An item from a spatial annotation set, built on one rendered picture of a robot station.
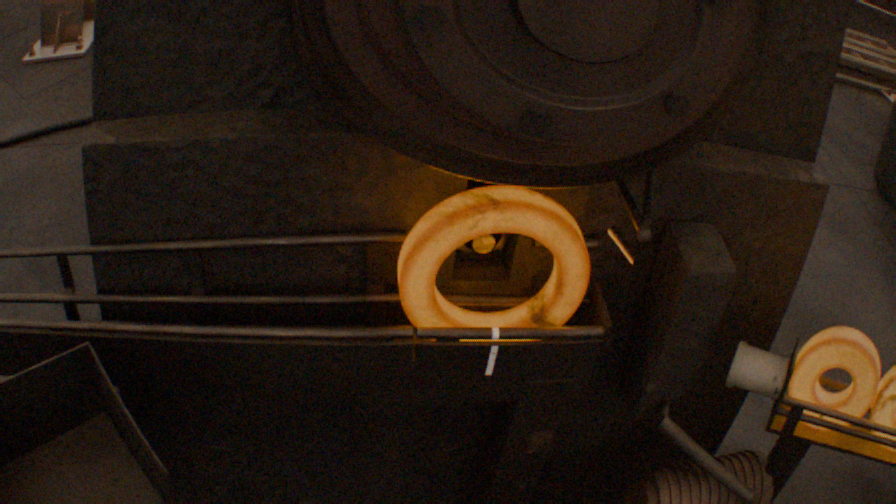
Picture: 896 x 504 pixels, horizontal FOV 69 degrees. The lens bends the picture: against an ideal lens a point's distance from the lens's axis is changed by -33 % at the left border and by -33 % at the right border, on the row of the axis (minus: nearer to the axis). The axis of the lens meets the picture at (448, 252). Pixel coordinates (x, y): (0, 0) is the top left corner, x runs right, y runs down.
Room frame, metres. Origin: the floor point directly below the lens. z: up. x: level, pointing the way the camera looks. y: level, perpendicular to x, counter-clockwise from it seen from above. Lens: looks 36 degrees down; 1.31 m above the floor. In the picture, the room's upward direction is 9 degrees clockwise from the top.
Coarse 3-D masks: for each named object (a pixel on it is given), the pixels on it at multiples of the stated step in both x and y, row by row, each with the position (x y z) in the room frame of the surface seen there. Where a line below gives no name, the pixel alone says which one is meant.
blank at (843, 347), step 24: (816, 336) 0.70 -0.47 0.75; (840, 336) 0.67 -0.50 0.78; (864, 336) 0.67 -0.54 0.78; (816, 360) 0.67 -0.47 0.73; (840, 360) 0.66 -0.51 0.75; (864, 360) 0.64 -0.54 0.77; (792, 384) 0.68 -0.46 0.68; (816, 384) 0.68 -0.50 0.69; (864, 384) 0.64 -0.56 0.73; (840, 408) 0.64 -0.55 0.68; (864, 408) 0.63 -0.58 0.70
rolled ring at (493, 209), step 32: (480, 192) 0.73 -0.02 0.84; (512, 192) 0.73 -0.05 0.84; (416, 224) 0.72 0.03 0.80; (448, 224) 0.70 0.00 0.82; (480, 224) 0.71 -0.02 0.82; (512, 224) 0.71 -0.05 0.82; (544, 224) 0.72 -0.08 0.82; (576, 224) 0.75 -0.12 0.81; (416, 256) 0.70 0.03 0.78; (576, 256) 0.73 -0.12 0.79; (416, 288) 0.70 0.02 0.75; (544, 288) 0.75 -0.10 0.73; (576, 288) 0.73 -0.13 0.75; (416, 320) 0.70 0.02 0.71; (448, 320) 0.71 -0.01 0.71; (480, 320) 0.73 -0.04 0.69; (512, 320) 0.73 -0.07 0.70; (544, 320) 0.72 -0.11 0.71
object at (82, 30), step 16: (48, 0) 2.84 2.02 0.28; (64, 0) 2.86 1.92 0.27; (80, 0) 2.88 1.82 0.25; (48, 16) 2.84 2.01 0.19; (64, 16) 2.86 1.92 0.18; (80, 16) 2.88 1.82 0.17; (48, 32) 2.84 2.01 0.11; (64, 32) 2.86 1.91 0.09; (80, 32) 2.88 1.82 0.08; (32, 48) 2.74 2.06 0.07; (48, 48) 2.83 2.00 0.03; (64, 48) 2.82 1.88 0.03; (80, 48) 2.80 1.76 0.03
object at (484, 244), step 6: (492, 234) 0.80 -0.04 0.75; (498, 234) 0.81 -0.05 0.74; (474, 240) 0.79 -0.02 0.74; (480, 240) 0.79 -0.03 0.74; (486, 240) 0.79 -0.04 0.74; (492, 240) 0.80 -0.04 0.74; (498, 240) 0.81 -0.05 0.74; (468, 246) 0.80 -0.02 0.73; (474, 246) 0.79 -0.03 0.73; (480, 246) 0.79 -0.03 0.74; (486, 246) 0.79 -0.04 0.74; (492, 246) 0.80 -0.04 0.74; (480, 252) 0.79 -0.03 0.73; (486, 252) 0.80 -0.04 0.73
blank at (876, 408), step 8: (888, 376) 0.64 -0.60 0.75; (880, 384) 0.64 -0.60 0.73; (888, 384) 0.62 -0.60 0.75; (880, 392) 0.62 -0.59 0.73; (888, 392) 0.62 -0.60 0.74; (880, 400) 0.62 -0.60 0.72; (888, 400) 0.62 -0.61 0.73; (872, 408) 0.62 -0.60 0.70; (880, 408) 0.62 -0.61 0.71; (888, 408) 0.61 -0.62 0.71; (872, 416) 0.62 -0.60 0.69; (880, 416) 0.61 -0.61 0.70; (888, 416) 0.61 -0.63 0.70; (888, 424) 0.61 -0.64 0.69; (872, 432) 0.61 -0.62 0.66; (888, 448) 0.59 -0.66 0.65
